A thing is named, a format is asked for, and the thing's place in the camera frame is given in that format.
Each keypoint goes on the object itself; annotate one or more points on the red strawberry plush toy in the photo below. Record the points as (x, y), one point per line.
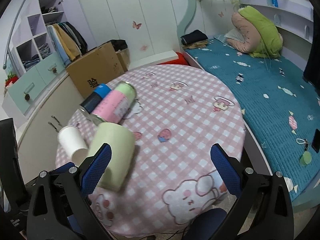
(11, 79)

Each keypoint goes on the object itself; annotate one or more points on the black smartphone on bed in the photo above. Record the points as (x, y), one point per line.
(316, 141)

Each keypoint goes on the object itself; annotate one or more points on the small cardboard box with clothes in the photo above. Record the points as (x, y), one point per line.
(122, 52)

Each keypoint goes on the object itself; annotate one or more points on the pale green cup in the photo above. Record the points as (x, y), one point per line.
(122, 142)

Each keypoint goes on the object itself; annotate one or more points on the pink green can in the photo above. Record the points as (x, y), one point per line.
(115, 105)

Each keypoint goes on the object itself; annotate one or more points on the brown cardboard box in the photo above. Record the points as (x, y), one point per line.
(100, 65)

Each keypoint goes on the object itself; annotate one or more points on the pink checkered tablecloth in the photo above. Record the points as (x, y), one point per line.
(179, 114)

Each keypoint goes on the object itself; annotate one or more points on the pink green rolled quilt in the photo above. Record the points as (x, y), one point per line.
(262, 38)

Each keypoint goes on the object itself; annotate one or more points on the white low cabinet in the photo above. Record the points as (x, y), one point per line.
(37, 138)

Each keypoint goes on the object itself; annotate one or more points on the white paper cup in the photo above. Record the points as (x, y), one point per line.
(69, 137)

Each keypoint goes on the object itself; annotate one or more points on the hanging clothes row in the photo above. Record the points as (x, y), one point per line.
(67, 41)

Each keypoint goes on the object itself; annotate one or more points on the teal candy print bedsheet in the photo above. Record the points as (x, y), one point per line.
(279, 107)

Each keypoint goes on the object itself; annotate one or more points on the red bench with white top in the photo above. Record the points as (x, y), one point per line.
(154, 59)

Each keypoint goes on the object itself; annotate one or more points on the white pillow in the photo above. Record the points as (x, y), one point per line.
(235, 34)

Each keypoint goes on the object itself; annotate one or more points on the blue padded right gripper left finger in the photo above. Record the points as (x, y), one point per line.
(60, 207)

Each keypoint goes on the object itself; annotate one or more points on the blue box on shelf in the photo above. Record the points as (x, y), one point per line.
(272, 3)

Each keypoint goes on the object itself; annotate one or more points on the purple stair shelf cabinet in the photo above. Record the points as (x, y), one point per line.
(38, 53)

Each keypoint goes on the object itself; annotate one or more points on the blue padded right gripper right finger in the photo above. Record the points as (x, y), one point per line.
(262, 209)

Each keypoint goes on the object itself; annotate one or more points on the dark blue can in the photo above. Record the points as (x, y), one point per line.
(91, 102)

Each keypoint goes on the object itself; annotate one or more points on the light green bunk bed frame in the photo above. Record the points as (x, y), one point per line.
(294, 21)

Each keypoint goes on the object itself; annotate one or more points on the folded dark clothes stack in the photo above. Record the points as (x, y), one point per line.
(193, 37)

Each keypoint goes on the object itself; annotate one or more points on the grey metal handrail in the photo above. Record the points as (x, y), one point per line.
(9, 20)

